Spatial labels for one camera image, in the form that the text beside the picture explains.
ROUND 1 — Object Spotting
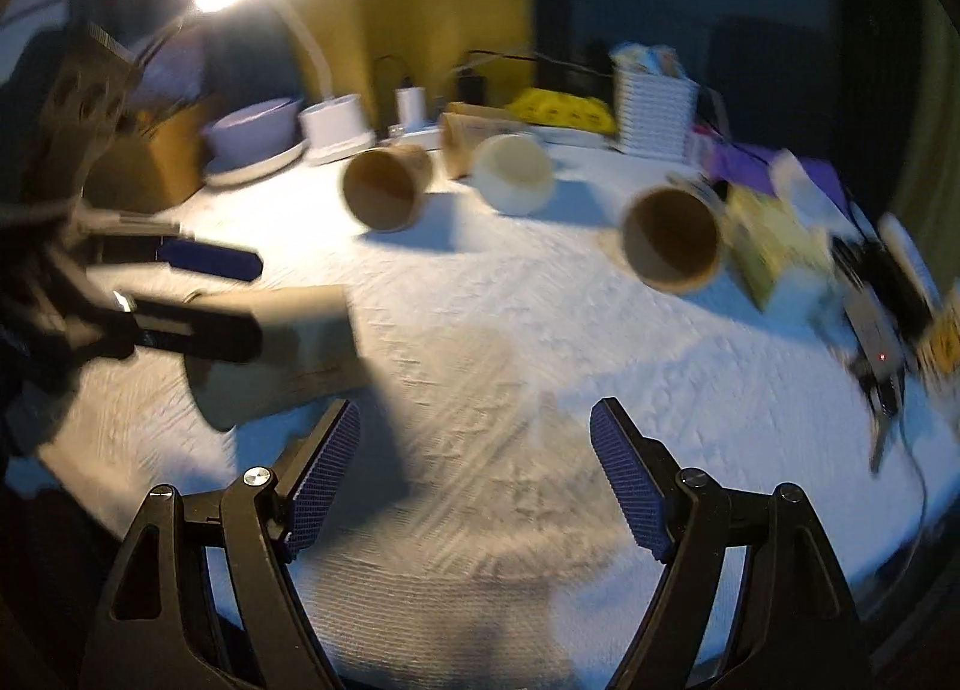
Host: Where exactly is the brown paper cup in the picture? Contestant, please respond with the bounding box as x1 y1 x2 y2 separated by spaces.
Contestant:
622 181 726 295
184 286 368 431
342 144 433 232

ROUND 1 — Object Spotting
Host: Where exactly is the patterned brown cup front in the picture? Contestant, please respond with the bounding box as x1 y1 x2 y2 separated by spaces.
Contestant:
439 108 526 180

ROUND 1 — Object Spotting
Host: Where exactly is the patterned brown cup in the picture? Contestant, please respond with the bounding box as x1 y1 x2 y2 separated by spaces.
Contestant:
439 108 526 180
446 100 516 121

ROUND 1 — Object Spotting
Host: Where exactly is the white paper cup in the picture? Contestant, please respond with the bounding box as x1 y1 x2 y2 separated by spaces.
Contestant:
470 134 555 217

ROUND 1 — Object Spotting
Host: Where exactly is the patterned brown cup rear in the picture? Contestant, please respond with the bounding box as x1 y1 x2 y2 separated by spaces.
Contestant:
446 100 516 121

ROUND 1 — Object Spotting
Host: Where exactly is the cardboard box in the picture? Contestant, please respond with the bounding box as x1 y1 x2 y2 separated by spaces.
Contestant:
83 97 215 214

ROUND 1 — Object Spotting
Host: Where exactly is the white plate under bowl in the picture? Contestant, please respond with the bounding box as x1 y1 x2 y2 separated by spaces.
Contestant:
202 141 308 188

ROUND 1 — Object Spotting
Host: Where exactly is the lavender bowl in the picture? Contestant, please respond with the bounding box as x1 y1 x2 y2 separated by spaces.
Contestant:
202 97 302 167

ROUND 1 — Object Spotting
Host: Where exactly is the white textured tablecloth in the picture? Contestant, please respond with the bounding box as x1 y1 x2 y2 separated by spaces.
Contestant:
35 137 960 690

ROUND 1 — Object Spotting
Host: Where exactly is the white power strip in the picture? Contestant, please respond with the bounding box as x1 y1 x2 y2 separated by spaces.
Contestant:
386 124 441 151

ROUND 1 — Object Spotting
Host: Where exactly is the white desk lamp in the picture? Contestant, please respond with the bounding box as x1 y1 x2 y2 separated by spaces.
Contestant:
192 0 376 165

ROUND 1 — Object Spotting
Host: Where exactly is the white bear mug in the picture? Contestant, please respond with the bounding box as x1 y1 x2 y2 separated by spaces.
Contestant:
918 293 960 399

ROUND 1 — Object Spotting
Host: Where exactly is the black power adapter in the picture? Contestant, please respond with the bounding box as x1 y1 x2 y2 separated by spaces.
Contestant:
455 71 487 105

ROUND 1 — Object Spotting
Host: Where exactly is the yellow tissue box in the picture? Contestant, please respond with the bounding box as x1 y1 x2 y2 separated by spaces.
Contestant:
726 185 835 325

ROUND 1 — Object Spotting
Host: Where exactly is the white tube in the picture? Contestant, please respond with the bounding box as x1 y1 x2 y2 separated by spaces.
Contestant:
877 212 940 311

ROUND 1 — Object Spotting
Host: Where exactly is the yellow snack bag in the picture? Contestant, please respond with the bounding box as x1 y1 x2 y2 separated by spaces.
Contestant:
506 87 617 136

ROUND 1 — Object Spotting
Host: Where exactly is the yellow curtain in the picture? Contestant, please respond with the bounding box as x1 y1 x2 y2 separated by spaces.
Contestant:
291 0 534 115

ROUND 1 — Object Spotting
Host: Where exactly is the white plastic basket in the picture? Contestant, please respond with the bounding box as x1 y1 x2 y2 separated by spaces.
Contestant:
613 68 698 162

